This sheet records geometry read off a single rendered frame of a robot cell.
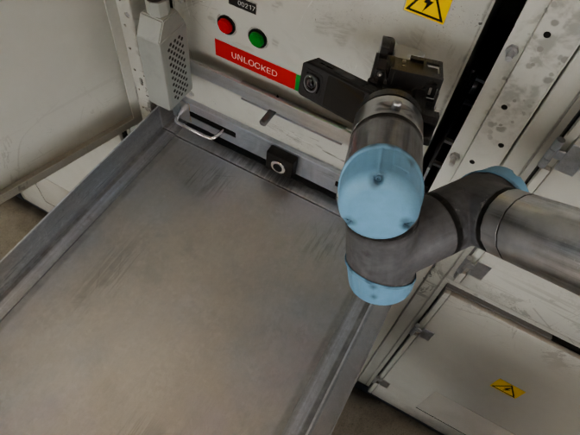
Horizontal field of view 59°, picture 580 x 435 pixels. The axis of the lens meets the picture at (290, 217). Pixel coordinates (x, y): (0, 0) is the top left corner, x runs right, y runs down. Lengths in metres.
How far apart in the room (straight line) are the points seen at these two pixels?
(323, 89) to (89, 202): 0.57
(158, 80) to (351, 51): 0.33
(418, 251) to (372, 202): 0.11
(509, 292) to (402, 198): 0.56
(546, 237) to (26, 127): 0.88
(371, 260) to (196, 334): 0.44
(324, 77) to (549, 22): 0.25
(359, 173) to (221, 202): 0.60
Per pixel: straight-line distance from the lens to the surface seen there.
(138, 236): 0.99
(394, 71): 0.62
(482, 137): 0.76
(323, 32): 0.81
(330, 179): 0.99
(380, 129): 0.50
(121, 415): 0.87
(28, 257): 0.99
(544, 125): 0.73
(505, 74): 0.70
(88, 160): 1.46
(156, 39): 0.86
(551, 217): 0.53
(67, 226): 1.03
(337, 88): 0.62
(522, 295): 0.98
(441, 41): 0.74
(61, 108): 1.08
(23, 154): 1.10
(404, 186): 0.44
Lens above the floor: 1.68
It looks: 56 degrees down
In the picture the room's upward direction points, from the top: 8 degrees clockwise
